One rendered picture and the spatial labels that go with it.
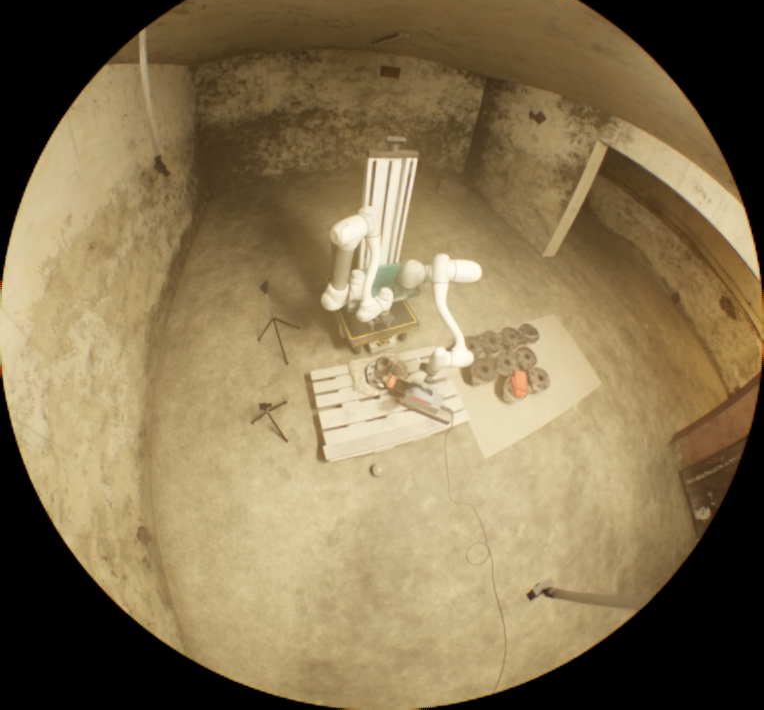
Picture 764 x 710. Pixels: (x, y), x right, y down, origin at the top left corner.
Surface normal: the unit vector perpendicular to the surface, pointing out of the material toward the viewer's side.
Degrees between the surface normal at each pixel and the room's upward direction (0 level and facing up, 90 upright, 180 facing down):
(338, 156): 90
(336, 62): 90
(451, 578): 0
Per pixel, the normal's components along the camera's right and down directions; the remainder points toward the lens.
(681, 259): -0.95, 0.17
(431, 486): 0.11, -0.62
